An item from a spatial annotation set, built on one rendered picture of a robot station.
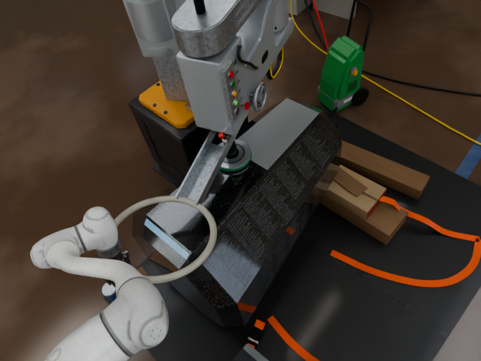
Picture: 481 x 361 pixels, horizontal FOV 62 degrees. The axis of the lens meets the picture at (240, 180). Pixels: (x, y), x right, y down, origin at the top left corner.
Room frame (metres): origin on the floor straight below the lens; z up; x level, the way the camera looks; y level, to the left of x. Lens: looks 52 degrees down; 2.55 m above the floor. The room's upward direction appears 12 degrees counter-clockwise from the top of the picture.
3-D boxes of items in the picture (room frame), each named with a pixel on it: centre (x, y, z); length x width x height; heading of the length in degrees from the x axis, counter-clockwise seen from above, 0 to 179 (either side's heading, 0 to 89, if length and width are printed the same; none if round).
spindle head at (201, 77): (1.56, -0.03, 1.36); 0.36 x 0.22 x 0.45; 146
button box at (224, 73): (1.37, -0.04, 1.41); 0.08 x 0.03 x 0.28; 146
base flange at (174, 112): (2.25, 0.26, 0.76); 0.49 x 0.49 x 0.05; 37
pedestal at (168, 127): (2.25, 0.26, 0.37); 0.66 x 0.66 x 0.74; 37
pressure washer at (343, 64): (2.68, -1.04, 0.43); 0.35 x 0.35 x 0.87; 22
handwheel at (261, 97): (1.53, -0.15, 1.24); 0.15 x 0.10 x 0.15; 146
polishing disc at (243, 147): (1.49, 0.02, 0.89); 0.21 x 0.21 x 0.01
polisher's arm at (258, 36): (1.81, -0.21, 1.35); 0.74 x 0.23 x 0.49; 146
